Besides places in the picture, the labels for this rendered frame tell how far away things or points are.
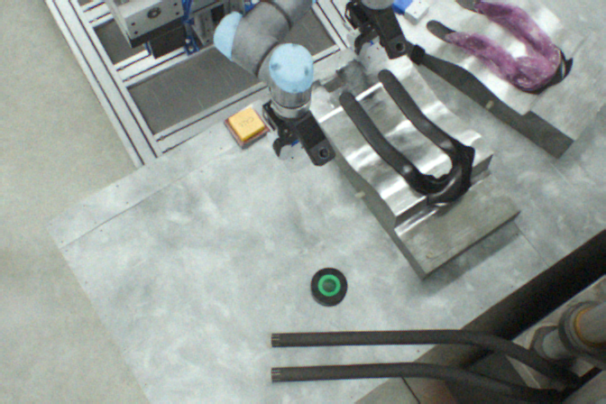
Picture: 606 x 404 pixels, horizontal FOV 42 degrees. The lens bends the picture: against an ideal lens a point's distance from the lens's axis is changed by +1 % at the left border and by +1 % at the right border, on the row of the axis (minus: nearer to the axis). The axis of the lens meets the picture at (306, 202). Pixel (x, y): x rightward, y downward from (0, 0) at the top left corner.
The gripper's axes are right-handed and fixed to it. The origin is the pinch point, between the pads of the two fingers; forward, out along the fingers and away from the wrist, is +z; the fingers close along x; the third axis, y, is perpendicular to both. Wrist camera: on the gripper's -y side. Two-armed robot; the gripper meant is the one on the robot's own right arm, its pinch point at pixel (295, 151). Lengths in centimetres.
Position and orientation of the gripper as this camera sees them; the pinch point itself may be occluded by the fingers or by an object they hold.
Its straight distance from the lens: 166.3
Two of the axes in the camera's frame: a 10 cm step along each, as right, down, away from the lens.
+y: -5.6, -7.9, 2.6
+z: -0.3, 3.3, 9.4
